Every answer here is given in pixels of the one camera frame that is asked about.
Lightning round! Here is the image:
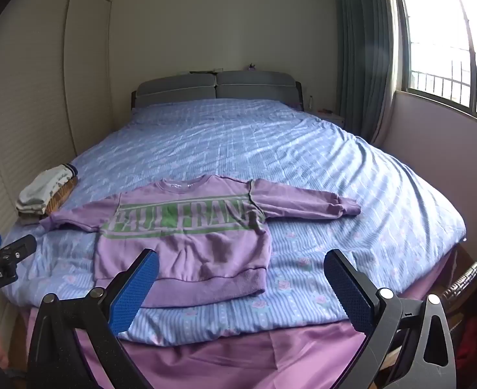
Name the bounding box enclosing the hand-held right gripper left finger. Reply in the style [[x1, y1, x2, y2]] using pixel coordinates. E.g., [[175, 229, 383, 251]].
[[27, 248, 160, 389]]

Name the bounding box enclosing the brown plaid folded garment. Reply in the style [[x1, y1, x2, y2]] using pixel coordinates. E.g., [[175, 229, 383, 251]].
[[45, 176, 79, 216]]

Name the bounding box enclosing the white nightstand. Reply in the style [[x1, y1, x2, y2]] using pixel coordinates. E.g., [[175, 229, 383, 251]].
[[307, 109, 347, 131]]

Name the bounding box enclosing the blue floral blanket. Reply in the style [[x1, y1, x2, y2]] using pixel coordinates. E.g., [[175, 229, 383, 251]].
[[4, 97, 466, 347]]

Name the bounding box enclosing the purple bed sheet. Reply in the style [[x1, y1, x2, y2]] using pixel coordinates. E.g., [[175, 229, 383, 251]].
[[25, 243, 470, 389]]

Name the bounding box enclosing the purple sweatshirt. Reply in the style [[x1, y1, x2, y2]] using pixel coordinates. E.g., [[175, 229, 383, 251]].
[[40, 174, 362, 308]]

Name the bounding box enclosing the white patterned folded garment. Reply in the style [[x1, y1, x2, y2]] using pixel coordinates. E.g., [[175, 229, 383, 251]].
[[15, 164, 79, 216]]

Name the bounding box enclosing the window with metal bars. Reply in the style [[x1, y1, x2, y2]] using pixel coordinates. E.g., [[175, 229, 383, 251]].
[[393, 0, 477, 125]]

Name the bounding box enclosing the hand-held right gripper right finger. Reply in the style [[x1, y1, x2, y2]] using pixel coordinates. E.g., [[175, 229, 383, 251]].
[[323, 249, 457, 389]]

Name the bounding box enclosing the cream wardrobe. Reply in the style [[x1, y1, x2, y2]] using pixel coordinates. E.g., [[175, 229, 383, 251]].
[[0, 0, 113, 252]]

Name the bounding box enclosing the green curtain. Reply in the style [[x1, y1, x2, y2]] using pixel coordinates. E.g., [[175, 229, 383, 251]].
[[334, 0, 400, 145]]

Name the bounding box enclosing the grey padded headboard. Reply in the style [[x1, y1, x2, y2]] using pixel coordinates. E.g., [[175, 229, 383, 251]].
[[131, 70, 304, 111]]

